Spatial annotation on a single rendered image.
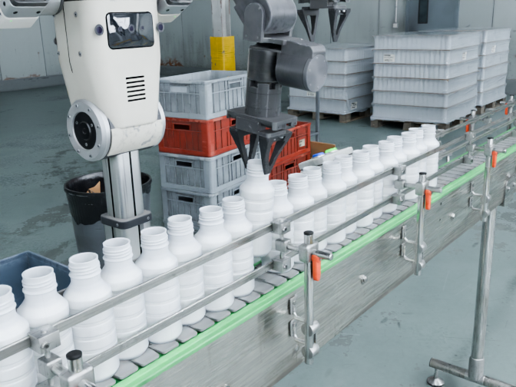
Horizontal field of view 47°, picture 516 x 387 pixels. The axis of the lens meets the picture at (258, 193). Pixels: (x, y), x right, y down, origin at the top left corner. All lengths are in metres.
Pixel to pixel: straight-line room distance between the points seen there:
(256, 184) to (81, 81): 0.68
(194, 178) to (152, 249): 2.74
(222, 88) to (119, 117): 2.06
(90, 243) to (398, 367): 1.61
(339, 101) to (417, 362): 5.94
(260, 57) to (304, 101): 7.73
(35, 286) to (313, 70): 0.48
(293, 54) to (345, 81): 7.34
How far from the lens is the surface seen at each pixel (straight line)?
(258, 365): 1.04
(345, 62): 8.19
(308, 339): 1.05
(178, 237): 0.88
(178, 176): 3.65
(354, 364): 2.69
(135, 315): 0.84
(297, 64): 0.89
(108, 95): 1.49
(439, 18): 11.79
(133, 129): 1.55
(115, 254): 0.81
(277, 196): 1.04
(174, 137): 3.61
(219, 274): 0.93
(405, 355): 2.78
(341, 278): 1.21
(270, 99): 0.94
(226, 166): 3.61
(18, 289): 1.48
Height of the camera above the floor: 1.45
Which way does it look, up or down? 17 degrees down
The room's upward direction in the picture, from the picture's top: 2 degrees counter-clockwise
